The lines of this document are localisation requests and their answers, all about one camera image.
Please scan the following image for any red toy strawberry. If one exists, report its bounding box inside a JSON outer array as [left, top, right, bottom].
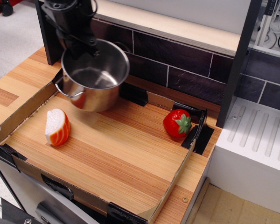
[[163, 109, 192, 138]]

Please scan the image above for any toy salmon sushi piece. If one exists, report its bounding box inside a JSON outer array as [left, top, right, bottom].
[[45, 108, 70, 146]]

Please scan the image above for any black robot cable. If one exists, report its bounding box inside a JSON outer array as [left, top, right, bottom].
[[90, 0, 98, 17]]

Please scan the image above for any white dish drainer block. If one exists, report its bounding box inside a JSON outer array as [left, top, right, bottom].
[[207, 98, 280, 213]]

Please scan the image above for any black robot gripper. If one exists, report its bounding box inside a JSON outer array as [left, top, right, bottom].
[[42, 0, 100, 59]]

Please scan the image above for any dark shelf frame with board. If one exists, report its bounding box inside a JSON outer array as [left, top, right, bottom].
[[34, 0, 263, 128]]

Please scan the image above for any cardboard fence with black tape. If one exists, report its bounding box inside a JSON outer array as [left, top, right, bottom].
[[0, 69, 221, 224]]

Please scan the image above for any shiny metal pot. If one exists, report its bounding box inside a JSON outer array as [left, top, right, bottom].
[[54, 39, 130, 112]]

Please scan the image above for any black caster wheel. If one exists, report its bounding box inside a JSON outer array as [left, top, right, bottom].
[[0, 0, 14, 17]]

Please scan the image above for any silver drawer handle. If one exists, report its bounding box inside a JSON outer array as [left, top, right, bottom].
[[35, 203, 65, 224]]

